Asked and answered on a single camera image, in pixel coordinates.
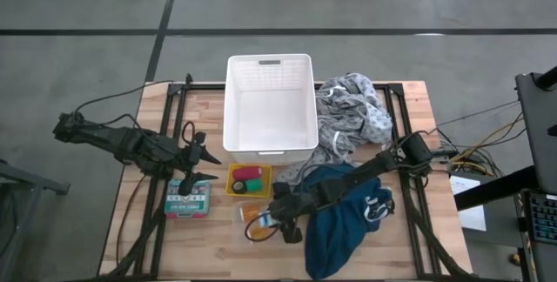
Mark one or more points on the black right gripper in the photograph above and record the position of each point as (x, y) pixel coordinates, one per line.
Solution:
(296, 206)

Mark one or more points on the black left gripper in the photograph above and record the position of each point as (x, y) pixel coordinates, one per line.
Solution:
(189, 158)

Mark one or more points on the white supplement bottle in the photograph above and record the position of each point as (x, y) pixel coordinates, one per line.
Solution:
(266, 221)

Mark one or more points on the clear plastic container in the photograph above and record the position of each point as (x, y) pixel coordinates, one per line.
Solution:
(240, 225)

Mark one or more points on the black tape roll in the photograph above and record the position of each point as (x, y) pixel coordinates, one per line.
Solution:
(233, 187)

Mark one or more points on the green bandage roll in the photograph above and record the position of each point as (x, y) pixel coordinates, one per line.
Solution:
(254, 185)

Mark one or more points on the red bandage roll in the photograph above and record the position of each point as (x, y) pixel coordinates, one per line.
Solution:
(247, 173)

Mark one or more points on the blue cloth garment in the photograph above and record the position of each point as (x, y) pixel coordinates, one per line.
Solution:
(339, 238)

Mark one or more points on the grey patterned gown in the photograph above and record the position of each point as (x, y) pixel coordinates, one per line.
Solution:
(348, 112)

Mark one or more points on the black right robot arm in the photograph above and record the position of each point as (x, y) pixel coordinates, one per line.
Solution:
(370, 171)

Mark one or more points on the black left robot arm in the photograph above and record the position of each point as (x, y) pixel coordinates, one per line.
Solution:
(117, 143)

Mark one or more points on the teal first aid kit box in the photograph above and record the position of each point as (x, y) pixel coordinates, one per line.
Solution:
(187, 206)

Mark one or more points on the small yellow plastic tray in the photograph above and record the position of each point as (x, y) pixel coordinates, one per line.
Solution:
(266, 173)

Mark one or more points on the white perforated plastic basket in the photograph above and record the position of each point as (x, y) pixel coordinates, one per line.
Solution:
(270, 116)

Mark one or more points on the grey metal side table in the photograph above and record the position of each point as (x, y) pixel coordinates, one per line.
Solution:
(26, 182)

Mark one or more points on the white paper sheet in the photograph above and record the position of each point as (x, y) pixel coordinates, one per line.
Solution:
(474, 221)

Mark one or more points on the black stand beam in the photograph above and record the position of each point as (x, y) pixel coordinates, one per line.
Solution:
(491, 192)

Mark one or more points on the backlit keyboard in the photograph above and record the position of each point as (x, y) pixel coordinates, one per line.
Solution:
(544, 219)

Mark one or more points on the black pole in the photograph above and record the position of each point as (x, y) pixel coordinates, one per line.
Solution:
(546, 78)

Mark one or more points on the black aluminium table frame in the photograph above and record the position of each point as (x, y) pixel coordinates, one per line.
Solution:
(196, 86)

